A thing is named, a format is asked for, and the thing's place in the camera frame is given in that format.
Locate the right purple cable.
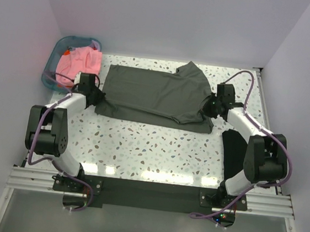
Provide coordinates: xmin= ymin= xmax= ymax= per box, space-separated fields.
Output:
xmin=188 ymin=66 xmax=304 ymax=229

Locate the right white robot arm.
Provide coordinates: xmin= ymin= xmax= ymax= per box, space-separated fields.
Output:
xmin=202 ymin=83 xmax=288 ymax=208

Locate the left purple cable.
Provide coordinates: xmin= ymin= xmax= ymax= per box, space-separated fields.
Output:
xmin=23 ymin=69 xmax=110 ymax=214

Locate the purple cable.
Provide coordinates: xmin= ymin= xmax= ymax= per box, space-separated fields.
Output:
xmin=188 ymin=66 xmax=304 ymax=229
xmin=23 ymin=69 xmax=110 ymax=214

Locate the teal laundry basket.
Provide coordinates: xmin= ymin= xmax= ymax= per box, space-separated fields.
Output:
xmin=41 ymin=35 xmax=102 ymax=93

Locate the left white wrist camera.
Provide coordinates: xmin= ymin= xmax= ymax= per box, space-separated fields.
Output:
xmin=73 ymin=72 xmax=82 ymax=85

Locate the dark green t-shirt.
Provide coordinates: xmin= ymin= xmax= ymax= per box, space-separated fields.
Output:
xmin=94 ymin=62 xmax=213 ymax=134

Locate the pink t-shirt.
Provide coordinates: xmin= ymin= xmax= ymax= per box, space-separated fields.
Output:
xmin=65 ymin=46 xmax=103 ymax=87

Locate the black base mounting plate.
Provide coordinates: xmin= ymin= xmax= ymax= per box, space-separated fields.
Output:
xmin=52 ymin=174 xmax=247 ymax=215

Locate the black folded t-shirt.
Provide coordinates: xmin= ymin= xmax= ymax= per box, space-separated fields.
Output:
xmin=216 ymin=128 xmax=284 ymax=190

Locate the aluminium frame rail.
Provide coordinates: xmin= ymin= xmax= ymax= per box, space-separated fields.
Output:
xmin=6 ymin=167 xmax=295 ymax=219

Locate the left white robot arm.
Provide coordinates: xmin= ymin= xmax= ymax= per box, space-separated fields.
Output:
xmin=25 ymin=72 xmax=105 ymax=192

